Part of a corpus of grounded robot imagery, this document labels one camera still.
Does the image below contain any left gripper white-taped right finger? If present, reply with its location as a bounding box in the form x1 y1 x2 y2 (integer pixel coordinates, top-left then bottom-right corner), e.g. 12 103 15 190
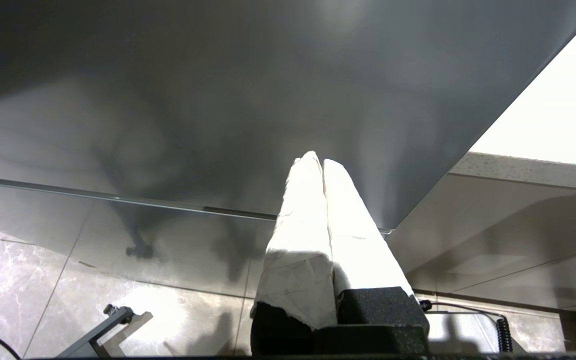
322 159 430 332

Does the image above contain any beige base cabinet front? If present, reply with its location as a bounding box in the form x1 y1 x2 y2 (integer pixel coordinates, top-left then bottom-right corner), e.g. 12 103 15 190
387 172 576 313

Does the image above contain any dark metal bracket bar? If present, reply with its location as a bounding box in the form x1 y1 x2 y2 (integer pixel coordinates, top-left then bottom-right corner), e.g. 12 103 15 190
55 303 155 359

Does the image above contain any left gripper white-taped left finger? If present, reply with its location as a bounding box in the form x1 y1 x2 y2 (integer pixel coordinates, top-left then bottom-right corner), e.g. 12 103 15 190
249 151 339 356

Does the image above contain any black coiled cable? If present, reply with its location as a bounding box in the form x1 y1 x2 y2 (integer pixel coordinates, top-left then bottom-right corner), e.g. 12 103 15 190
419 299 515 354

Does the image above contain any grey glossy cabinet door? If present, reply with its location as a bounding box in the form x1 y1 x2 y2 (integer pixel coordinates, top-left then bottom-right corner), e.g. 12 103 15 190
0 0 576 301

